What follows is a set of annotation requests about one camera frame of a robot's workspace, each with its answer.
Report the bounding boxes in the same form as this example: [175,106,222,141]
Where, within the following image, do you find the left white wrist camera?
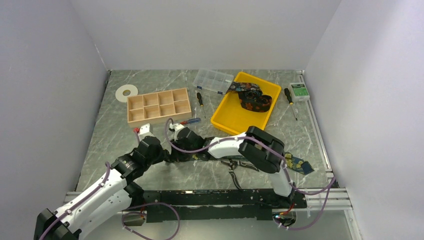
[133,123,154,143]

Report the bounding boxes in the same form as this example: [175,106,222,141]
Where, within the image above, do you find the black yellow screwdriver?
[196,92,207,119]
[284,87,298,121]

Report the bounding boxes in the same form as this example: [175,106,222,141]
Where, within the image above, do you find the red blue screwdriver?
[180,117,201,126]

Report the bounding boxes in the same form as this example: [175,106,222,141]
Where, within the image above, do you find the wooden compartment box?
[127,88,192,128]

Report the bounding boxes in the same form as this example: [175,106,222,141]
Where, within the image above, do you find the black yellow screwdriver left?
[196,92,207,119]

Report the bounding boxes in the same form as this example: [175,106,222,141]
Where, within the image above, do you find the yellow plastic tray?
[210,72,282,135]

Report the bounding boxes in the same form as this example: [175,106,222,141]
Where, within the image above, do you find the white green electronic box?
[288,82,310,103]

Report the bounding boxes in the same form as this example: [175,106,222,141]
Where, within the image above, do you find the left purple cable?
[38,127,181,240]

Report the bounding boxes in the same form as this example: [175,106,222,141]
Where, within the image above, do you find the dark orange floral tie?
[225,81,273,113]

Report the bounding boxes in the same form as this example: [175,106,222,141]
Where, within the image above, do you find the black yellow screwdriver right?
[284,87,298,121]

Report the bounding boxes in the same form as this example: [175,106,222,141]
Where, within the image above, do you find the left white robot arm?
[33,136,169,240]

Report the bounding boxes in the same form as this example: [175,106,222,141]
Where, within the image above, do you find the white tape ring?
[115,84,139,103]

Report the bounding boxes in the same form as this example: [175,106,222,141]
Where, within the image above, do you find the blue yellow floral tie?
[157,150,314,175]

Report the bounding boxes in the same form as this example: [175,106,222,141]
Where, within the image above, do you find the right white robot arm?
[168,123,295,208]

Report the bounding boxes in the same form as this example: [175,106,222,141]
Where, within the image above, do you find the black pliers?
[220,158,261,192]

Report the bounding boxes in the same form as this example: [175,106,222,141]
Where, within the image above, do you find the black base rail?
[139,188,308,223]

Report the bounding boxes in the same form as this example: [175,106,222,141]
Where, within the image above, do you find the clear plastic organizer box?
[192,68,234,95]

